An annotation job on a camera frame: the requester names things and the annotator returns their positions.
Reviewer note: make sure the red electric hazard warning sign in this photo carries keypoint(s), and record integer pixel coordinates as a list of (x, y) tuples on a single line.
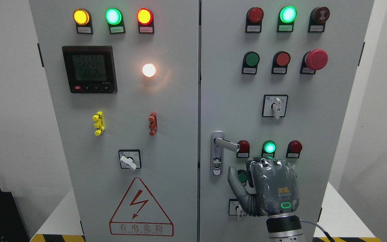
[(140, 214)]

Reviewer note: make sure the green indicator light top left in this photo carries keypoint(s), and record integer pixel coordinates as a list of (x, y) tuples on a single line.
[(115, 21)]

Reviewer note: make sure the black box with antenna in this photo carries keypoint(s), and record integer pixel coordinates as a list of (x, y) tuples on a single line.
[(11, 225)]

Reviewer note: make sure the yellow indicator light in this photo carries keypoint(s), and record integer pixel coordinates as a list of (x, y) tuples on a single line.
[(83, 21)]

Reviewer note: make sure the yellow terminal clip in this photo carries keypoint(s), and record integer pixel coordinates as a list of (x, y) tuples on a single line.
[(99, 123)]

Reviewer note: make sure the white lever selector switch upper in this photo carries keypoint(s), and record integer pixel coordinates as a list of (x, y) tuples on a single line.
[(274, 105)]

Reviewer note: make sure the red terminal clip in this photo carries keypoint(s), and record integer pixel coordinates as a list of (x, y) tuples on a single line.
[(152, 123)]

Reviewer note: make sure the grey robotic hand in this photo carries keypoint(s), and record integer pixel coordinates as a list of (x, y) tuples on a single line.
[(276, 187)]

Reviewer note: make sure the red push button upper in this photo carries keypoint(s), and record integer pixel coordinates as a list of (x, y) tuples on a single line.
[(280, 63)]

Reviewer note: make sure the right grey cabinet door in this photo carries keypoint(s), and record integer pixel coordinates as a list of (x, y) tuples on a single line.
[(232, 102)]

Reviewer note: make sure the dark red indicator middle right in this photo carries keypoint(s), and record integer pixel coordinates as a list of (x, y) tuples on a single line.
[(294, 149)]

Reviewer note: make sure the green lit indicator middle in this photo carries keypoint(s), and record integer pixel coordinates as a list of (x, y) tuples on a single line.
[(268, 149)]

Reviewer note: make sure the dark buzzer unit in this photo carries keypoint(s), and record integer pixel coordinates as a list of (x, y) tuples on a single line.
[(318, 19)]

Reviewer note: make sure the red emergency stop mushroom button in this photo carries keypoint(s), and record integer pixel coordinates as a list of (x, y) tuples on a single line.
[(313, 61)]

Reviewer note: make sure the silver door handle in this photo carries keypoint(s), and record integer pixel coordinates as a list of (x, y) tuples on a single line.
[(218, 144)]

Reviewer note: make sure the white lever selector switch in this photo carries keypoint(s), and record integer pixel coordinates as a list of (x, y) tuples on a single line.
[(274, 105), (130, 159)]

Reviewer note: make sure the red-orange indicator light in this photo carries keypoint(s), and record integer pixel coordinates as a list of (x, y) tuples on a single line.
[(145, 21)]

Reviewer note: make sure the white glowing indicator light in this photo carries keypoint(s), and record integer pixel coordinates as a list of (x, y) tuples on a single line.
[(149, 70)]

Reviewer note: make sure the dark red indicator middle left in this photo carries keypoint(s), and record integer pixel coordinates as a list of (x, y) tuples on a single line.
[(243, 151)]

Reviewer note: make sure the left grey cabinet door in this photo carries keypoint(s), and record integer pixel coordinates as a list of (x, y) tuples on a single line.
[(170, 157)]

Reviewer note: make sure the dark red indicator top right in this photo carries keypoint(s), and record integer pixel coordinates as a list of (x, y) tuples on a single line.
[(254, 19)]

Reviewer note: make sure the green push button lower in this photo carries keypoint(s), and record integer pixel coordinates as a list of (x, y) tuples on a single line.
[(242, 176)]

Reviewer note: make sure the bright green indicator top right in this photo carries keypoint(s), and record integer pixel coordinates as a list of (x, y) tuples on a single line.
[(286, 18)]

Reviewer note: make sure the white lever selector switch left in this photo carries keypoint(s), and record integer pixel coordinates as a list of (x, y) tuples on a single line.
[(130, 159)]

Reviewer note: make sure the dark red indicator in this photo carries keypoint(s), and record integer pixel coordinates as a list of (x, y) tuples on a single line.
[(254, 19), (294, 149), (243, 151)]

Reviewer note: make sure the black digital power meter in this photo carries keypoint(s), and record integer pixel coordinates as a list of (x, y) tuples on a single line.
[(90, 69)]

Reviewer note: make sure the grey cabinet door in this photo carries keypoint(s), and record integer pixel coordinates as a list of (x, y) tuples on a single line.
[(170, 157), (232, 102)]

